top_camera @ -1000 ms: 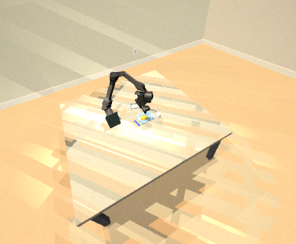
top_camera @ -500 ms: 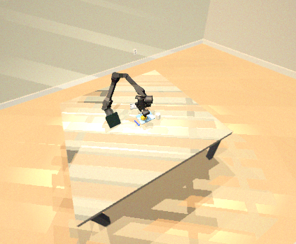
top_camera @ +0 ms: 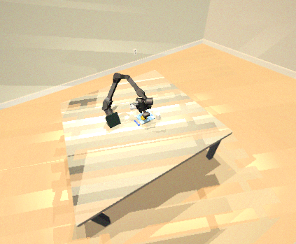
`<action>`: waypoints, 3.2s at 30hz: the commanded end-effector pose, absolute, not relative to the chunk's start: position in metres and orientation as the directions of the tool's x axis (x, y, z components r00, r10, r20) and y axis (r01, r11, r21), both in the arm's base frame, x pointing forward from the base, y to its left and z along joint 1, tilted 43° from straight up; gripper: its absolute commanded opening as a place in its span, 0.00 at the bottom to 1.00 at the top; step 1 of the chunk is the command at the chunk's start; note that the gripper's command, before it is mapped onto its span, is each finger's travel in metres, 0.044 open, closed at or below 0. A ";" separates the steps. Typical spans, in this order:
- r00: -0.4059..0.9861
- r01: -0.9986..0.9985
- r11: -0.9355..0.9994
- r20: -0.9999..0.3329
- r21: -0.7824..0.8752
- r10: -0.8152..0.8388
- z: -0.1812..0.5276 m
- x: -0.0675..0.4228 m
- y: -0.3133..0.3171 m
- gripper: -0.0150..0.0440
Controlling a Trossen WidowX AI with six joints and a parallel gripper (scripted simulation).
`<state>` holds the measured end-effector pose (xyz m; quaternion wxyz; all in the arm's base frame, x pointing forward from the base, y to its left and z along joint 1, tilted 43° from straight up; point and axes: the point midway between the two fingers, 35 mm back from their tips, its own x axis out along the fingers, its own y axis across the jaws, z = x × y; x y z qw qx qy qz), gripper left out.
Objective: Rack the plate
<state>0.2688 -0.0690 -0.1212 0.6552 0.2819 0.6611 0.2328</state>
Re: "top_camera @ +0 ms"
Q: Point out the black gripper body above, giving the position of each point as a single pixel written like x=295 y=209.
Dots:
x=142 y=109

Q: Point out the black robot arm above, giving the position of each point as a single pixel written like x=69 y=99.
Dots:
x=117 y=77

